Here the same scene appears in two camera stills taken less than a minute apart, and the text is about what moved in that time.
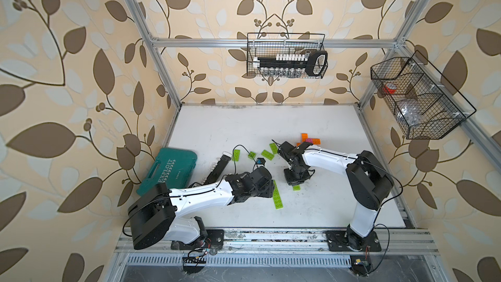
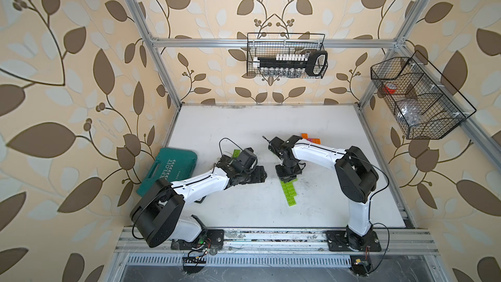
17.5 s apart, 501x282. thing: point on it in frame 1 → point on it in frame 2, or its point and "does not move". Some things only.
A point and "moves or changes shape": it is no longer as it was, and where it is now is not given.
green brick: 267,155 moves or changes shape
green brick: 276,194 → 286,188
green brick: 277,199 → 289,197
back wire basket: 287,55 does not move
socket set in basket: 313,62 does not move
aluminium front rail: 394,242 does not move
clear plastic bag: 410,113 does not move
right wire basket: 424,105 does not move
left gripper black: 269,185 → 259,174
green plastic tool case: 175,167 does not move
